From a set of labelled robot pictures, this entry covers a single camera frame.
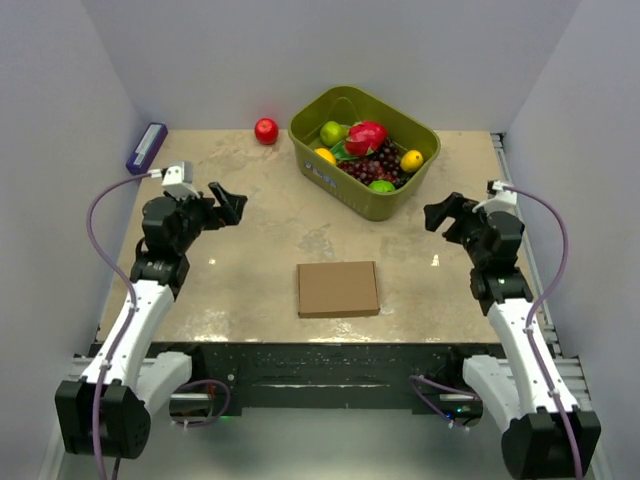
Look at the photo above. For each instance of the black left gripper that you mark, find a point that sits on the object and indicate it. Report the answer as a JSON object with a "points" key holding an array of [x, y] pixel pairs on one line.
{"points": [[229, 213]]}

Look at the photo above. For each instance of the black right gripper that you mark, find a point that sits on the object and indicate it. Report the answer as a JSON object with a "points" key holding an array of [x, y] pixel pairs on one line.
{"points": [[454, 206]]}

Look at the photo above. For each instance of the brown cardboard paper box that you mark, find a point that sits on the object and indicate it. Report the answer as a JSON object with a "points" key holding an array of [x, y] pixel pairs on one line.
{"points": [[337, 290]]}

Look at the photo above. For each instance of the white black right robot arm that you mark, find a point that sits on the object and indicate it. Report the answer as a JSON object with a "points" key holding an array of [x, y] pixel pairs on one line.
{"points": [[545, 433]]}

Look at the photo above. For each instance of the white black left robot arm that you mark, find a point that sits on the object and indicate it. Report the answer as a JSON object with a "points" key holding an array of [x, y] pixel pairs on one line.
{"points": [[107, 411]]}

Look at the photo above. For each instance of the purple rectangular box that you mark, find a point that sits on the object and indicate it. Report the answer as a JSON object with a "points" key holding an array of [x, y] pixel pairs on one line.
{"points": [[140, 160]]}

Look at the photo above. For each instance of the yellow lemon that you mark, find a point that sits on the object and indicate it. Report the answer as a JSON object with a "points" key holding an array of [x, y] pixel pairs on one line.
{"points": [[412, 161]]}

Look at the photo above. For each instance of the green lime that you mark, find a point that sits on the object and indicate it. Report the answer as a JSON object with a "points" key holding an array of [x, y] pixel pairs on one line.
{"points": [[382, 186]]}

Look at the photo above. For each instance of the purple grape bunch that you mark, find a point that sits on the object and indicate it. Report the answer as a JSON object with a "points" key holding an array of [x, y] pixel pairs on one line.
{"points": [[382, 164]]}

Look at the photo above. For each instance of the red apple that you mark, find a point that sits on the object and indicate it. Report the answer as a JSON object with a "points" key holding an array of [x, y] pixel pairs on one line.
{"points": [[266, 131]]}

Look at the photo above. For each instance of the orange fruit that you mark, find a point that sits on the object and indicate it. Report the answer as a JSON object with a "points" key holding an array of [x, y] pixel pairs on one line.
{"points": [[326, 154]]}

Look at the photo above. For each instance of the red dragon fruit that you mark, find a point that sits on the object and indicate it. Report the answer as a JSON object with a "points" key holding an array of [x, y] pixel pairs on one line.
{"points": [[364, 138]]}

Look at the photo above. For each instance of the green plastic tub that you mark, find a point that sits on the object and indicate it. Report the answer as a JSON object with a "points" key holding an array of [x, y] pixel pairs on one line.
{"points": [[349, 105]]}

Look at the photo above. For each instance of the green apple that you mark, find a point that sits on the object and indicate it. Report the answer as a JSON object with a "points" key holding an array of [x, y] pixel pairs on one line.
{"points": [[331, 133]]}

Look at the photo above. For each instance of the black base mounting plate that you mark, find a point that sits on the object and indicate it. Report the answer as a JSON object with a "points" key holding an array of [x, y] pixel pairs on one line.
{"points": [[374, 376]]}

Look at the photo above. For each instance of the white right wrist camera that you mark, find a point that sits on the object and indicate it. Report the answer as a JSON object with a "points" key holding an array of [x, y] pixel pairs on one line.
{"points": [[500, 197]]}

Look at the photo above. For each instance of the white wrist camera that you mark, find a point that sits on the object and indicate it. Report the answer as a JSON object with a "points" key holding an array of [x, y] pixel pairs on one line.
{"points": [[500, 197], [177, 181]]}

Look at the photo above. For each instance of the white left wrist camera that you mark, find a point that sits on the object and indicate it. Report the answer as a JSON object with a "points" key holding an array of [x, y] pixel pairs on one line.
{"points": [[177, 181]]}

